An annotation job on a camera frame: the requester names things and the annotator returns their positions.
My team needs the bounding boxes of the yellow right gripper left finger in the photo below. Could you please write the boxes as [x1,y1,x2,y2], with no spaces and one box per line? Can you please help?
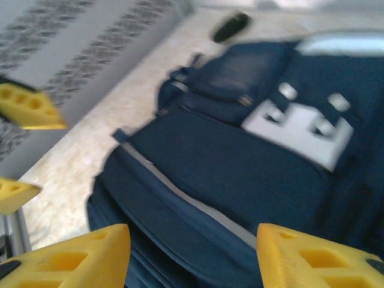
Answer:
[0,223,131,288]

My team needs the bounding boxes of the navy blue backpack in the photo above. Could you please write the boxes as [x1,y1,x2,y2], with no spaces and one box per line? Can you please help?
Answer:
[86,32,384,288]

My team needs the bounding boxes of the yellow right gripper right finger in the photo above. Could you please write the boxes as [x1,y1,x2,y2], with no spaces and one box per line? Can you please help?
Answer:
[257,223,384,288]

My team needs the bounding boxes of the black computer mouse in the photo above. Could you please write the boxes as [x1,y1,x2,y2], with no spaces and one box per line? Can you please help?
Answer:
[211,10,251,45]

